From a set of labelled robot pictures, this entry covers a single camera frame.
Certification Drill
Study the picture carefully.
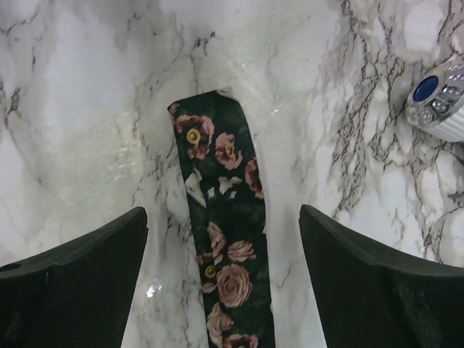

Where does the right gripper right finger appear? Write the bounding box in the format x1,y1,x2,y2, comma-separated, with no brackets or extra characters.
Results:
299,205,463,347

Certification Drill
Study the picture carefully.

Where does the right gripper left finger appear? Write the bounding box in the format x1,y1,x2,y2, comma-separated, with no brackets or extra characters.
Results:
1,207,148,348

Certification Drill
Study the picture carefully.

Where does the white ribbed handheld device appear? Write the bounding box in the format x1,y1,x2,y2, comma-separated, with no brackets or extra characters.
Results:
405,59,463,143

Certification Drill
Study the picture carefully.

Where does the dark floral rose tie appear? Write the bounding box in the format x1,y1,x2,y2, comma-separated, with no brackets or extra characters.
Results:
168,89,276,347

